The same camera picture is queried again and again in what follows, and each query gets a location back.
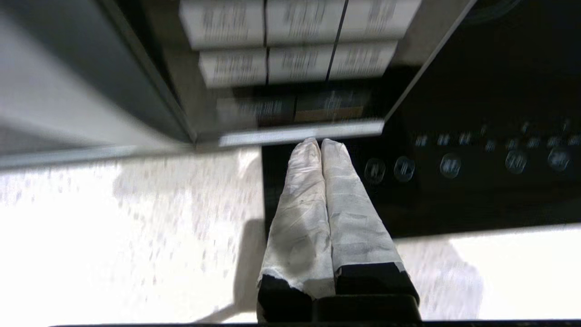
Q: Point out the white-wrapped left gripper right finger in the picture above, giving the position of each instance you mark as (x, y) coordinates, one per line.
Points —
(356, 218)

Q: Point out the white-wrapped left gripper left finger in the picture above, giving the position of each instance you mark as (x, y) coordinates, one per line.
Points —
(299, 222)

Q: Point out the black glass microwave door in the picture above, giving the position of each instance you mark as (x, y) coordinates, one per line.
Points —
(54, 91)

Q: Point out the black induction cooktop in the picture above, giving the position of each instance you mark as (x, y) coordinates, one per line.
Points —
(476, 181)

